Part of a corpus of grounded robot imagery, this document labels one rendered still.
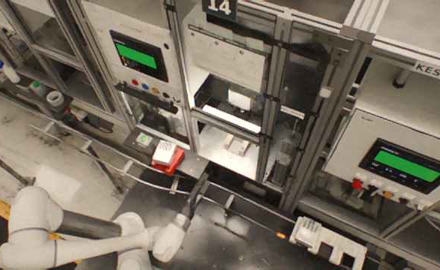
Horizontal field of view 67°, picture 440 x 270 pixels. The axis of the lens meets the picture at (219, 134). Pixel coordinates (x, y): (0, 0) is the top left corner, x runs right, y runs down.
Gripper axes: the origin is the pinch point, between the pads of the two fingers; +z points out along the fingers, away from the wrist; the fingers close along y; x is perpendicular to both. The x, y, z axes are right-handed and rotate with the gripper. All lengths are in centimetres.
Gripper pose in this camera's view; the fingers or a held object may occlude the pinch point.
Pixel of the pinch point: (204, 181)
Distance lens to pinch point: 167.9
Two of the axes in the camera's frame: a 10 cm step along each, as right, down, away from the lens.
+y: -0.3, -5.3, -8.5
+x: -8.8, -3.8, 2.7
